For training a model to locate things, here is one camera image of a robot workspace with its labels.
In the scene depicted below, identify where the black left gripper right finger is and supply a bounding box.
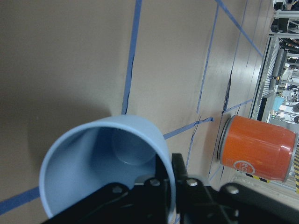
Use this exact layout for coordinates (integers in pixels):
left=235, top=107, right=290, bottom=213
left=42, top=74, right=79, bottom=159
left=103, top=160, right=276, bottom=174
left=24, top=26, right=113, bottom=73
left=171, top=153, right=299, bottom=224

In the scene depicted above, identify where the orange can container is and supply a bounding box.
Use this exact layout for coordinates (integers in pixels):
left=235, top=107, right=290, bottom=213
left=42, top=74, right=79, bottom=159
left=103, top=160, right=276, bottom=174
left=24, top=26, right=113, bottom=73
left=217, top=115, right=299, bottom=182

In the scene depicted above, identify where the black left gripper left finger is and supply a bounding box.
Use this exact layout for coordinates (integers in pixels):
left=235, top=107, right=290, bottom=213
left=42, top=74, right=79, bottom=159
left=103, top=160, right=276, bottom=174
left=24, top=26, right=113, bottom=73
left=45, top=154, right=175, bottom=224

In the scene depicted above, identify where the light blue cup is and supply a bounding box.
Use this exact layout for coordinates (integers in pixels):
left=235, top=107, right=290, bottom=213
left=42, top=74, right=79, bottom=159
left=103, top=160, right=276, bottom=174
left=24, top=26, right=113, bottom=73
left=39, top=115, right=176, bottom=221

